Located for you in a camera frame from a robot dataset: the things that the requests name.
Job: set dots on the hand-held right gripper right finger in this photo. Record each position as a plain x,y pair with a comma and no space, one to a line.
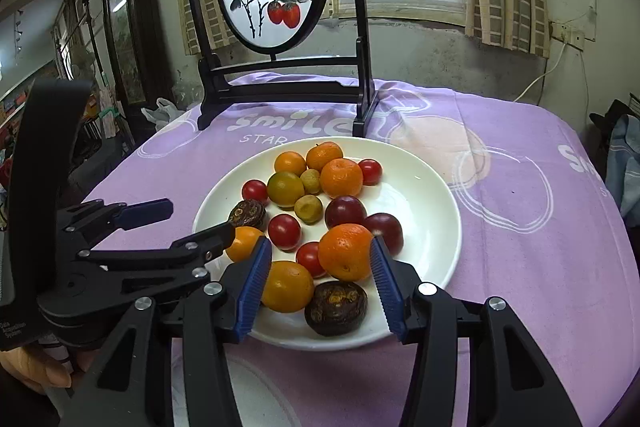
385,287

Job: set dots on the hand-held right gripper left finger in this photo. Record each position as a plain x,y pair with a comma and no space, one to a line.
255,287

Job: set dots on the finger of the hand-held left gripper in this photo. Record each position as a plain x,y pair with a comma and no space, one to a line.
210,240
150,209

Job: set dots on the small orange citrus fruit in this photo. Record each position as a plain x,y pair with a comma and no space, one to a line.
245,247
290,163

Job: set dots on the large mandarin orange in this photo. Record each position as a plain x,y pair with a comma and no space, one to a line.
346,252

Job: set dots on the dark red plum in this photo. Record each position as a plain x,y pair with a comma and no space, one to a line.
385,232
345,212

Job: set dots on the white round plate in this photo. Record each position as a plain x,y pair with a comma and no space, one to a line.
420,217

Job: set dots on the person's left hand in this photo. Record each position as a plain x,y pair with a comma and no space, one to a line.
35,367

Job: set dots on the yellow orange citrus fruit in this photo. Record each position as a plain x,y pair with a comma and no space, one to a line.
287,286

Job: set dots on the dark wrinkled passion fruit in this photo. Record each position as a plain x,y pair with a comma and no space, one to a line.
336,304
248,213

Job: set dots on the cherry tomato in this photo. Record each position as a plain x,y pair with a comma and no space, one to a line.
284,232
310,259
370,172
255,191

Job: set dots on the yellow green citrus fruit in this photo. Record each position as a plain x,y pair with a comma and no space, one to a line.
285,189

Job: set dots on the small yellow kumquat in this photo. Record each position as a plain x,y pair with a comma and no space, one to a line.
310,181
308,209

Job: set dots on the white plastic bag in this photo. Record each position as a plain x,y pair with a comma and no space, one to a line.
160,112

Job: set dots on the purple printed tablecloth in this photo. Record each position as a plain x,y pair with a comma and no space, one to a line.
500,282

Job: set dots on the round painted table screen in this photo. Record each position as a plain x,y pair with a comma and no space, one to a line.
215,107

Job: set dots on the dark wooden cabinet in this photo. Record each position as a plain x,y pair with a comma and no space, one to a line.
130,32

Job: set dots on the blue cloth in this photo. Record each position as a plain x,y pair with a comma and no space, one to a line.
625,167

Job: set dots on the white wall socket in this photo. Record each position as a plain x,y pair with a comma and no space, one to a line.
570,34

